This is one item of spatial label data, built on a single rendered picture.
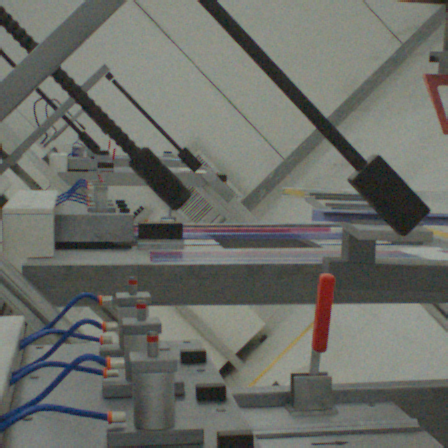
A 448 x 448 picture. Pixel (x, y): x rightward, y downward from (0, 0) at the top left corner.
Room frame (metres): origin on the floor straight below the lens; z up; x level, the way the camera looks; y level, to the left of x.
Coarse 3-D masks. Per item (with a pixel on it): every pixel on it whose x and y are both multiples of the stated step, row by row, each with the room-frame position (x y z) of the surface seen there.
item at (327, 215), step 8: (312, 208) 1.11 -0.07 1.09; (312, 216) 1.11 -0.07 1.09; (320, 216) 1.10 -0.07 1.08; (328, 216) 1.10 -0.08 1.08; (336, 216) 1.10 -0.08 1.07; (344, 216) 1.10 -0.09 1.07; (352, 216) 1.10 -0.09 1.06; (360, 216) 1.10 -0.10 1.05; (368, 216) 1.10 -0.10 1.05; (376, 216) 1.10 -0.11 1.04; (432, 216) 1.09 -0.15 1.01; (440, 216) 1.09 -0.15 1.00; (424, 224) 1.09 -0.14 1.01; (432, 224) 1.09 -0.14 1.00; (440, 224) 1.09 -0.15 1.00
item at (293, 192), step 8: (288, 192) 1.32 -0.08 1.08; (296, 192) 1.32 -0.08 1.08; (304, 192) 1.32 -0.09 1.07; (312, 192) 1.32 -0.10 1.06; (320, 192) 1.32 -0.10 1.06; (328, 192) 1.32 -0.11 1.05; (336, 192) 1.32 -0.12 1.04; (344, 192) 1.32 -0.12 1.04; (352, 192) 1.32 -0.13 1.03; (416, 192) 1.32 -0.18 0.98; (424, 192) 1.32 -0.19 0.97; (432, 192) 1.32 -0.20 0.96; (440, 192) 1.32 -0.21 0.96; (424, 200) 1.32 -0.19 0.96; (432, 200) 1.32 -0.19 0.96; (440, 200) 1.32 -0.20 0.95
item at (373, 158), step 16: (368, 160) 0.64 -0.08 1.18; (384, 160) 0.63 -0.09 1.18; (352, 176) 0.63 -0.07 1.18; (368, 176) 0.63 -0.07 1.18; (384, 176) 0.63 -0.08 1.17; (368, 192) 0.63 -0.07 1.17; (384, 192) 0.63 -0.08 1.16; (400, 192) 0.63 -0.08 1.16; (384, 208) 0.63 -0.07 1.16; (400, 208) 0.63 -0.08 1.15; (416, 208) 0.63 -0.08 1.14; (400, 224) 0.63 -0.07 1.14; (416, 224) 0.63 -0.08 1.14
